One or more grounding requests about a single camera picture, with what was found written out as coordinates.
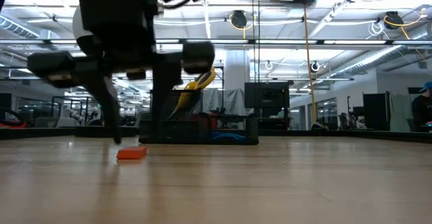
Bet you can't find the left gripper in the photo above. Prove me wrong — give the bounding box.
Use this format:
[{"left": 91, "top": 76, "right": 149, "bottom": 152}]
[{"left": 26, "top": 0, "right": 216, "bottom": 145}]

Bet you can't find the orange eraser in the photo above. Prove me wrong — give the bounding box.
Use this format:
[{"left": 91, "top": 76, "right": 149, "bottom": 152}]
[{"left": 116, "top": 146, "right": 148, "bottom": 161}]

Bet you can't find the black mesh desk organizer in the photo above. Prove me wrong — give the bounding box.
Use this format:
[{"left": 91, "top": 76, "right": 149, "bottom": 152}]
[{"left": 138, "top": 88, "right": 260, "bottom": 146}]

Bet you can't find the grey cover sheet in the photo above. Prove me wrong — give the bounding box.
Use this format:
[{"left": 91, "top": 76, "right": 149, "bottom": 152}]
[{"left": 203, "top": 88, "right": 246, "bottom": 116}]

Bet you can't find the pale green curtain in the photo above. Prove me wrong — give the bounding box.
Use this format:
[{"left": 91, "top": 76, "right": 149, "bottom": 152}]
[{"left": 389, "top": 92, "right": 414, "bottom": 133}]

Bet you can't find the person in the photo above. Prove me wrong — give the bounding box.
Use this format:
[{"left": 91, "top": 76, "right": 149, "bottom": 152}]
[{"left": 410, "top": 81, "right": 432, "bottom": 133}]

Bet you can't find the large ceiling cable reel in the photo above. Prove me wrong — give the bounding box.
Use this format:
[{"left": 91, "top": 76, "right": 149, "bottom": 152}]
[
  {"left": 230, "top": 9, "right": 249, "bottom": 30},
  {"left": 384, "top": 11, "right": 404, "bottom": 30}
]

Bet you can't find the yellow hanging cable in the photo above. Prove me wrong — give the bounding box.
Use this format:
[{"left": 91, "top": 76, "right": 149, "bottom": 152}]
[{"left": 301, "top": 1, "right": 318, "bottom": 125}]

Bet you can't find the black aluminium table frame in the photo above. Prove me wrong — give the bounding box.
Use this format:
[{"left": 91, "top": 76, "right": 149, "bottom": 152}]
[{"left": 0, "top": 125, "right": 432, "bottom": 144}]

